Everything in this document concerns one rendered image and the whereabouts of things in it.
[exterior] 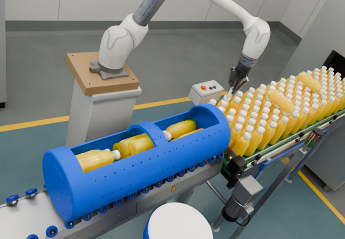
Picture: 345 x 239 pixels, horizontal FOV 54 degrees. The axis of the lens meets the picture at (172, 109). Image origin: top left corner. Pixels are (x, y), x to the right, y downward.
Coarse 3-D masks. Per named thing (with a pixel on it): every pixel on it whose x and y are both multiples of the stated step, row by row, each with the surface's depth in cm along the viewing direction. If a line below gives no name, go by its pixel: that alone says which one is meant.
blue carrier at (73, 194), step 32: (128, 128) 159; (160, 128) 177; (224, 128) 170; (64, 160) 123; (128, 160) 135; (160, 160) 144; (192, 160) 159; (64, 192) 124; (96, 192) 125; (128, 192) 139
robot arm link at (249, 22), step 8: (216, 0) 164; (224, 0) 166; (224, 8) 170; (232, 8) 171; (240, 8) 174; (240, 16) 176; (248, 16) 177; (248, 24) 177; (256, 24) 175; (264, 24) 177; (248, 32) 178
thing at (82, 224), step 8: (216, 160) 190; (200, 168) 182; (176, 176) 172; (184, 176) 175; (168, 184) 168; (152, 192) 162; (128, 200) 153; (136, 200) 156; (112, 208) 148; (120, 208) 151; (96, 216) 143; (104, 216) 146; (80, 224) 139; (88, 224) 141; (64, 232) 134; (72, 232) 137
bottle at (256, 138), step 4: (256, 132) 196; (252, 136) 197; (256, 136) 195; (260, 136) 195; (252, 140) 198; (256, 140) 196; (260, 140) 197; (252, 144) 199; (256, 144) 198; (248, 148) 201; (252, 148) 200; (256, 148) 202; (248, 152) 203; (252, 152) 203; (248, 156) 205
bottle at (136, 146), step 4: (144, 136) 150; (148, 136) 150; (132, 140) 146; (136, 140) 146; (140, 140) 146; (144, 140) 147; (148, 140) 148; (128, 144) 148; (132, 144) 145; (136, 144) 144; (140, 144) 145; (144, 144) 146; (148, 144) 148; (152, 144) 149; (128, 148) 148; (132, 148) 147; (136, 148) 144; (140, 148) 145; (144, 148) 146; (148, 148) 148; (132, 152) 147; (136, 152) 144; (140, 152) 145
